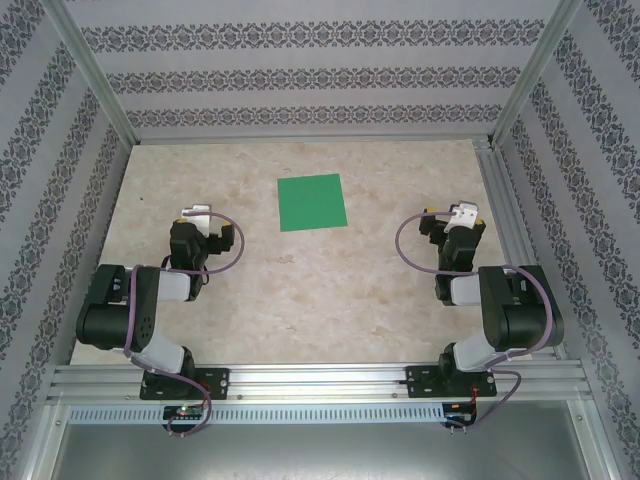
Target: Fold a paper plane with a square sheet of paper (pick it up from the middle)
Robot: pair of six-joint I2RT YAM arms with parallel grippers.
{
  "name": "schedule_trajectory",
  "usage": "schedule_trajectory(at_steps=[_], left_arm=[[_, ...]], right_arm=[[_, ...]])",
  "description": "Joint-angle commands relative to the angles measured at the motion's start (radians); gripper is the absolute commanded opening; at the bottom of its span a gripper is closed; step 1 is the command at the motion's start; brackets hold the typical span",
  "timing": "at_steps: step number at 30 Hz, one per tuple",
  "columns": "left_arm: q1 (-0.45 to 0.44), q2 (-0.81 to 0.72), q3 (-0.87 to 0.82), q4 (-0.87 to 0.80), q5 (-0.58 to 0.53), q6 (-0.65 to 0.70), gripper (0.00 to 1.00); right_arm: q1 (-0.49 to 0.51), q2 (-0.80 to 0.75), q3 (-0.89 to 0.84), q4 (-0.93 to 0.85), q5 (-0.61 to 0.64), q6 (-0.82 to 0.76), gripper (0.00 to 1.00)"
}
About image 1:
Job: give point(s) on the green square paper sheet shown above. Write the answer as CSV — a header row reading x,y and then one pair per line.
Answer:
x,y
312,202

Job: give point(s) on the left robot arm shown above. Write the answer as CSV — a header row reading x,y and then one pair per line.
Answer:
x,y
110,320

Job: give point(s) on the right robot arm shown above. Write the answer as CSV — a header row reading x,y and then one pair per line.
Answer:
x,y
525,325

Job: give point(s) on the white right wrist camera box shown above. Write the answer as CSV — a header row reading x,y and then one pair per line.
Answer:
x,y
465,215

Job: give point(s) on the aluminium side rail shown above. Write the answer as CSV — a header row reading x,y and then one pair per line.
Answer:
x,y
507,200

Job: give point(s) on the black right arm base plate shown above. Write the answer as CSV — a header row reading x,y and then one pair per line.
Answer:
x,y
417,382

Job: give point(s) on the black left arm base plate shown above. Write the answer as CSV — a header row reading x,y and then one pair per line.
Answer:
x,y
220,382

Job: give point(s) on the long aluminium mounting rail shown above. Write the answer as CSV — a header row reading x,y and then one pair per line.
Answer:
x,y
320,377

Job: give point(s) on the aluminium frame post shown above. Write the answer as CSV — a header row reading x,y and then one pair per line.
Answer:
x,y
94,70
535,70

